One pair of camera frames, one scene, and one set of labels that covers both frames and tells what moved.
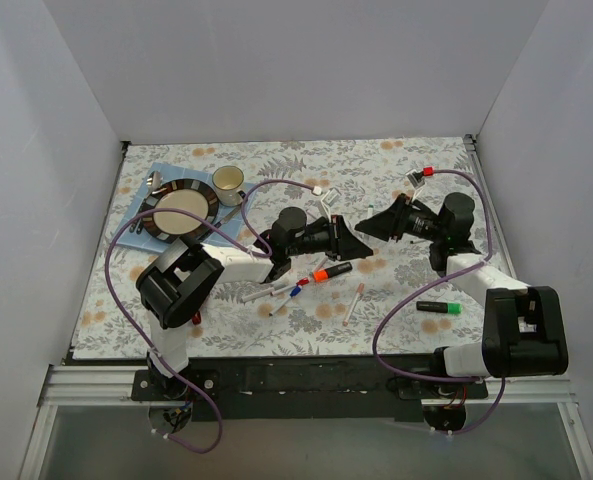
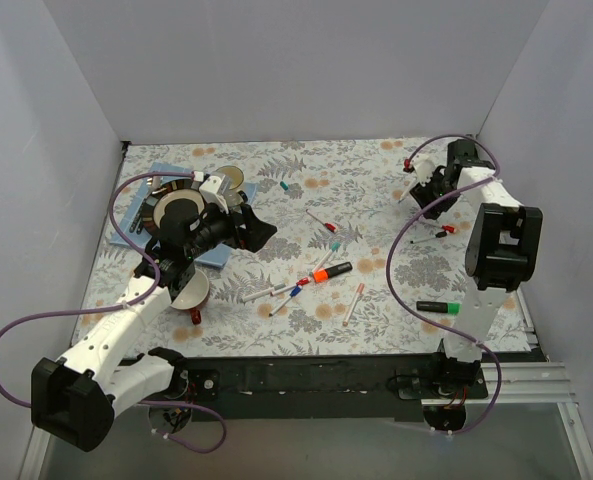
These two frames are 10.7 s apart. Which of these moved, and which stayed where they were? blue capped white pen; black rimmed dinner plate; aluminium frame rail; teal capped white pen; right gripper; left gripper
Moved: right gripper; left gripper
Stayed: blue capped white pen; teal capped white pen; black rimmed dinner plate; aluminium frame rail
